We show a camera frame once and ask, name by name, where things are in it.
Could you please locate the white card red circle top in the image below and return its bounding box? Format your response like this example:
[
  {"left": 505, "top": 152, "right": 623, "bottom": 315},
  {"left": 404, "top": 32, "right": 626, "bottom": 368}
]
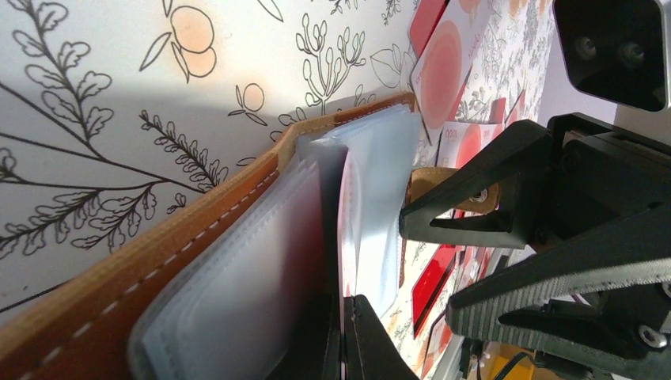
[{"left": 408, "top": 0, "right": 495, "bottom": 134}]

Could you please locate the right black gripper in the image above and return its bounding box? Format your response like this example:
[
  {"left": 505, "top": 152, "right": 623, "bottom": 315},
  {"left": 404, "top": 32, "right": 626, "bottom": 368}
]
[{"left": 399, "top": 114, "right": 670, "bottom": 379}]

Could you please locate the red card centre pile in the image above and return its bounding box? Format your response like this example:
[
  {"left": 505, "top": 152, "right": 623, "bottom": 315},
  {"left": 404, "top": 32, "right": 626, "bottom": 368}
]
[{"left": 411, "top": 245, "right": 457, "bottom": 338}]

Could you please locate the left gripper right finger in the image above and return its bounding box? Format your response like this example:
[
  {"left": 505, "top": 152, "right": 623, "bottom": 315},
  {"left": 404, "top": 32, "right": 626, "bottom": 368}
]
[{"left": 344, "top": 294, "right": 418, "bottom": 380}]

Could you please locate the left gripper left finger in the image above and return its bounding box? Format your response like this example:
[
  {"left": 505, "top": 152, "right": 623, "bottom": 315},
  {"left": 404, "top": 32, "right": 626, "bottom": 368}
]
[{"left": 267, "top": 294, "right": 340, "bottom": 380}]

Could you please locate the brown leather card holder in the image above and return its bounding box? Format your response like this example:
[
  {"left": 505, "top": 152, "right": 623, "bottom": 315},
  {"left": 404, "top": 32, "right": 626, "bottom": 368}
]
[{"left": 0, "top": 91, "right": 502, "bottom": 380}]

